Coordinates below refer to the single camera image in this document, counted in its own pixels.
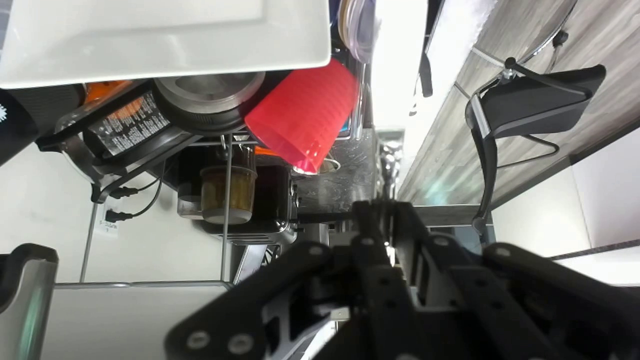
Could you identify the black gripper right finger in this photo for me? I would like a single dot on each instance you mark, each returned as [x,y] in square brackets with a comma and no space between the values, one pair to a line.
[519,304]

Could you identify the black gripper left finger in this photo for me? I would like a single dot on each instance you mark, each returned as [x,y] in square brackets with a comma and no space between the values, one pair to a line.
[269,315]

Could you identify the red plastic cup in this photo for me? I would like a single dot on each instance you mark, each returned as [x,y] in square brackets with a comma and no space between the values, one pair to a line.
[300,119]

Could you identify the steel paper towel dispenser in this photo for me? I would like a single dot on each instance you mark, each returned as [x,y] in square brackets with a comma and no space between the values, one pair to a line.
[26,284]

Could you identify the white square plate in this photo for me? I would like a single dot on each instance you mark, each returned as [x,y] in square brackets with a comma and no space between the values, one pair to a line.
[51,42]

